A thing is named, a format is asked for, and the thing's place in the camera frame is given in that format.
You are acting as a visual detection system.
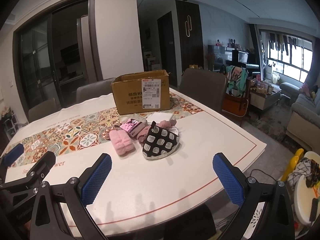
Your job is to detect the grey dining chair far left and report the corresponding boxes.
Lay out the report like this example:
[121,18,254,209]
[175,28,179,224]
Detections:
[28,98,58,123]

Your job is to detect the grey dining chair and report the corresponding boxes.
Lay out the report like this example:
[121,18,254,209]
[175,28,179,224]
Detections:
[76,77,115,103]
[28,98,58,123]
[179,68,227,113]

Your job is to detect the white patterned tablecloth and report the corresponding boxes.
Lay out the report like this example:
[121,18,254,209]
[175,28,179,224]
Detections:
[6,91,266,236]

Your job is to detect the grey dining chair right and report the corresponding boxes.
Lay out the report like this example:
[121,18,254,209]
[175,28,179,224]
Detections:
[179,68,227,113]

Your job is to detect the white paper napkin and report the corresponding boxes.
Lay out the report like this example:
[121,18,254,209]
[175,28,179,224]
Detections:
[146,112,173,124]

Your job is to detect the black piano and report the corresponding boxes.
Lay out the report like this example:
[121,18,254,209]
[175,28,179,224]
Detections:
[226,50,260,75]

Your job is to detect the grey sofa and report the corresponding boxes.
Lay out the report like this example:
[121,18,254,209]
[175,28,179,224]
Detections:
[280,82,319,153]

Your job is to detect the floral fabric pouch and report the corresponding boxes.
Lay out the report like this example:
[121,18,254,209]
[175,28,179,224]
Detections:
[119,113,148,126]

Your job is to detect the pink cartoon tissue pack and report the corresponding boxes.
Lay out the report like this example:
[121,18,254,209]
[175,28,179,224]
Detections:
[120,118,145,138]

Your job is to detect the pink fluffy sock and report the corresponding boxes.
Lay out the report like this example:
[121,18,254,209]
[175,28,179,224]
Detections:
[109,129,136,157]

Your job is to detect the pink knitted cloth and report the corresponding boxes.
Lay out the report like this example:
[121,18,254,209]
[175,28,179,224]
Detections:
[136,119,177,144]

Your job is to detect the dark sliding glass door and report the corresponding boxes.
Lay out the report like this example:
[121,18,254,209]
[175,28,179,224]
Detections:
[13,0,103,113]

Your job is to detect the brown cardboard box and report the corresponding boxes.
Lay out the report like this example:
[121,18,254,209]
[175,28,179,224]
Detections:
[111,70,170,115]

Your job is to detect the colourful clothes on chair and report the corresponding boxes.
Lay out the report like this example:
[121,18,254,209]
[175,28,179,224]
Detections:
[226,66,248,95]

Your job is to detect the coffee table with snacks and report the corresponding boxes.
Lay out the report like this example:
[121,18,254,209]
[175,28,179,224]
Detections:
[250,80,281,119]

